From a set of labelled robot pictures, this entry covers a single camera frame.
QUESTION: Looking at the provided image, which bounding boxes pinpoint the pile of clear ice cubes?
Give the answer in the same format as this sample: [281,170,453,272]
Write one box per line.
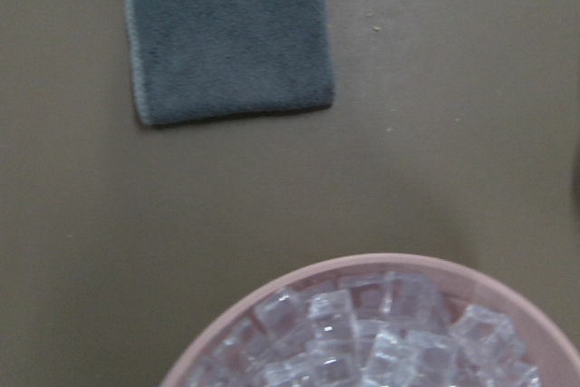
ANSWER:
[185,272,542,386]

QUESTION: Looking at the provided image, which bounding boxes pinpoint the grey folded cloth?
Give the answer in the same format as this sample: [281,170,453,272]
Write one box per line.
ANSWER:
[123,0,334,126]

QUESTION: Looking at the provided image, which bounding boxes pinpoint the pink bowl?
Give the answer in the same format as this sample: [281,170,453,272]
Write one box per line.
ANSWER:
[160,253,579,386]

